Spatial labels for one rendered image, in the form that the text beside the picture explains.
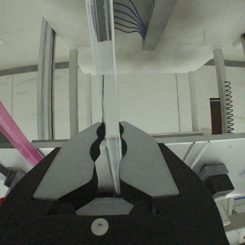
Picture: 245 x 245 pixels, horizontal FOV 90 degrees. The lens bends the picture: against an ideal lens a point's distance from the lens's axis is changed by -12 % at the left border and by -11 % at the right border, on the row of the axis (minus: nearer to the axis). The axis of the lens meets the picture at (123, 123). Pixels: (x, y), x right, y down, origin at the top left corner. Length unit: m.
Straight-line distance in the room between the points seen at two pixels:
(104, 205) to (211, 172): 0.20
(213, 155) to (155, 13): 0.36
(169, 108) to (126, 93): 0.62
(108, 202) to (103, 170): 0.10
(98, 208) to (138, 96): 1.72
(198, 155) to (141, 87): 1.77
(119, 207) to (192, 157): 0.17
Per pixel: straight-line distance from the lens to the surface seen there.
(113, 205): 0.30
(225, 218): 0.51
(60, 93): 2.09
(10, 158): 0.25
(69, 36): 0.59
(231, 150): 0.26
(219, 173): 0.27
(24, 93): 2.38
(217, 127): 0.66
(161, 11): 0.44
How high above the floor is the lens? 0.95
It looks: 1 degrees down
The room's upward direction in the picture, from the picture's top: 178 degrees clockwise
